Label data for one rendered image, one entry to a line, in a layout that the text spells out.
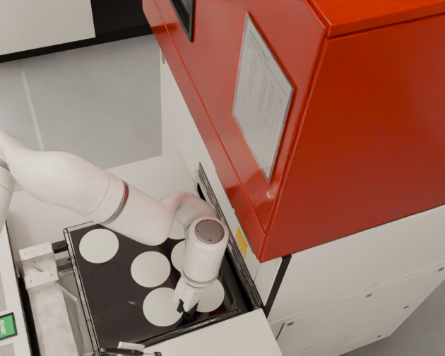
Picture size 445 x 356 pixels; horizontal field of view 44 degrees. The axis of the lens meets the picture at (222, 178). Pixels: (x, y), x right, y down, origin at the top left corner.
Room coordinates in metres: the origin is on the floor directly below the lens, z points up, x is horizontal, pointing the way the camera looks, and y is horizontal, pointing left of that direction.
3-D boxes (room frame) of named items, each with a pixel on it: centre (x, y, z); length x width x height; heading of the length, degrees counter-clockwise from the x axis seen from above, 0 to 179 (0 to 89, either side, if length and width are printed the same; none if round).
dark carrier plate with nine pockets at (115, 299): (0.61, 0.15, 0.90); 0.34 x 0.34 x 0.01; 28
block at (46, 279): (0.54, 0.41, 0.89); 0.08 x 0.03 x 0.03; 118
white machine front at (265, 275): (0.88, 0.04, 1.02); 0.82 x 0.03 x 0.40; 28
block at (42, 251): (0.61, 0.45, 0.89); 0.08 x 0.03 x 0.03; 118
